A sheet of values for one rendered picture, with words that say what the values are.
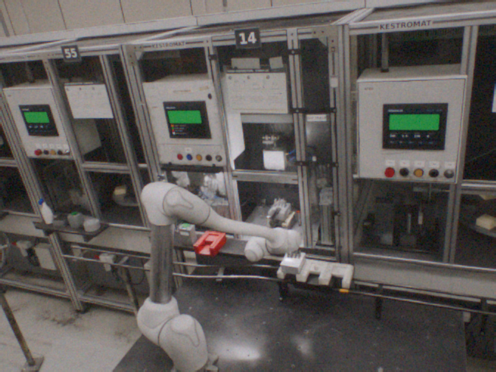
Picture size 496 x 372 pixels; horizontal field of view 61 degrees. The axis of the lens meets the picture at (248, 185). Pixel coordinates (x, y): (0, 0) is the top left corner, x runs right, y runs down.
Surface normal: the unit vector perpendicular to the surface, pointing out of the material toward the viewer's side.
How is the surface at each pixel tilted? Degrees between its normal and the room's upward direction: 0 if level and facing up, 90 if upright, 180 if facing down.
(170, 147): 90
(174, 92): 90
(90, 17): 90
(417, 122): 90
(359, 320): 0
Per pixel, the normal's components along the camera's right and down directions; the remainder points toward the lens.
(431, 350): -0.12, -0.90
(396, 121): -0.37, 0.44
